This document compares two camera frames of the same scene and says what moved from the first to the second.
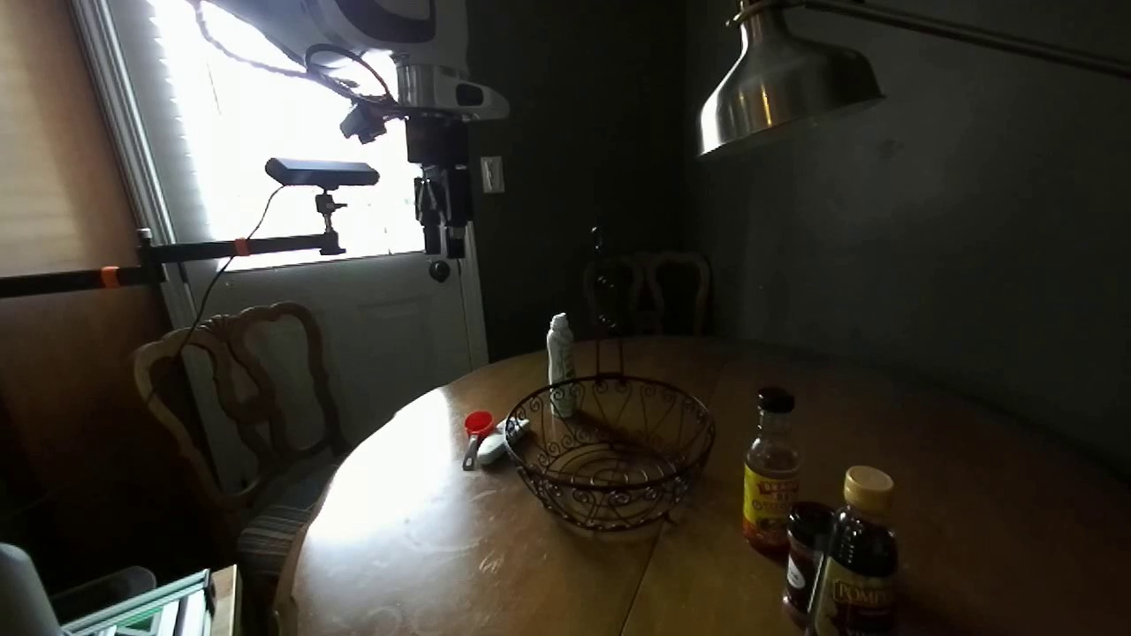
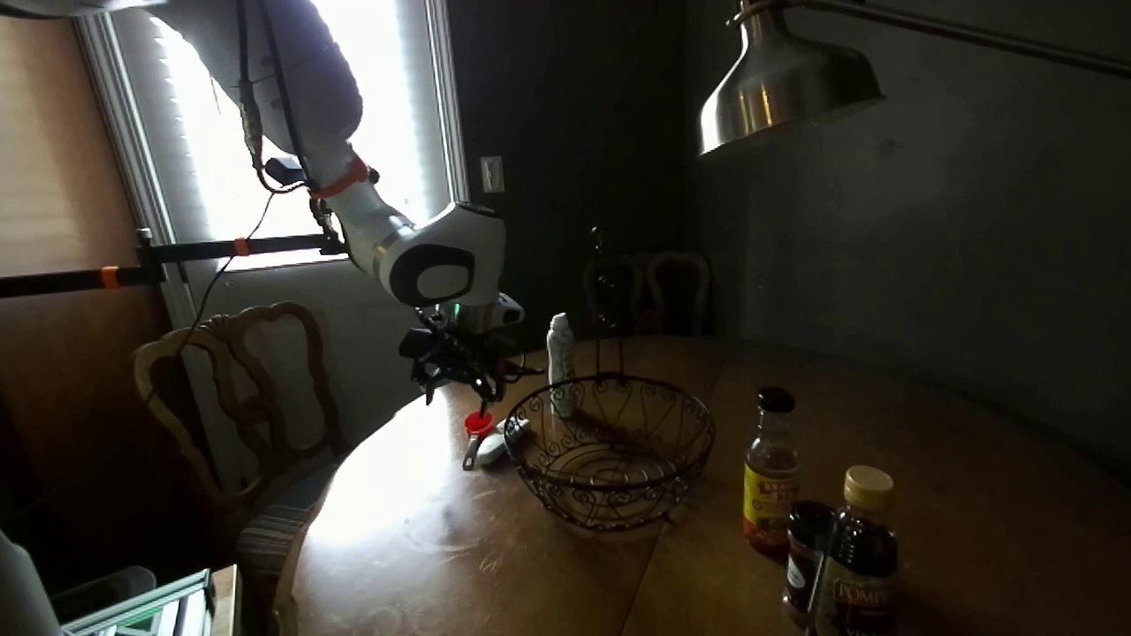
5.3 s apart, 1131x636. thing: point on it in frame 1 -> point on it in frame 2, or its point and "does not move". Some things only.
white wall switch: [491, 174] does not move
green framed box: [181, 605] does not move
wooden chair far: [648, 297] does not move
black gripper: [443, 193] -> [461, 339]
